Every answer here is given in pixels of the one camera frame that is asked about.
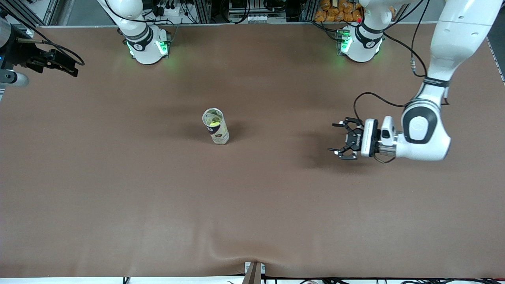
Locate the brown table mat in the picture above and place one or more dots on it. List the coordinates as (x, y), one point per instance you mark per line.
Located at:
(252, 217)

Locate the yellow-green tennis ball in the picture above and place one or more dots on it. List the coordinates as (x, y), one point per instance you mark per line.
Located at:
(215, 123)

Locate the grey control box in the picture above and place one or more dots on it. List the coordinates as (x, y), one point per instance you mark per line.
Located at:
(252, 12)

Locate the aluminium frame profile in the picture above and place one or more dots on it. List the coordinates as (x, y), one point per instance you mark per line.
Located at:
(203, 10)
(491, 19)
(307, 10)
(23, 14)

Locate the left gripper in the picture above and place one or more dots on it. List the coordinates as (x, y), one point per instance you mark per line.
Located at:
(355, 139)

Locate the white power strip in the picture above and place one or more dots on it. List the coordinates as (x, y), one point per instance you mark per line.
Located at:
(173, 12)

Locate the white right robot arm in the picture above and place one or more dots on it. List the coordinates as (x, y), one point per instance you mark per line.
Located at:
(146, 43)

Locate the tennis ball can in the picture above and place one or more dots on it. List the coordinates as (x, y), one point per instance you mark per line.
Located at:
(221, 136)

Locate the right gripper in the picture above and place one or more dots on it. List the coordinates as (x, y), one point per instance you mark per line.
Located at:
(19, 54)

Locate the orange plastic bag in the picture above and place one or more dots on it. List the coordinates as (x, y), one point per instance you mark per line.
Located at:
(339, 12)

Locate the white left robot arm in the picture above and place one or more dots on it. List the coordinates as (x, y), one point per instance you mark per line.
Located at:
(422, 126)

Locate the brown post with grey bracket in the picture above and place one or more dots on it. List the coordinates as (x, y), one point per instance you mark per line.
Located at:
(254, 274)

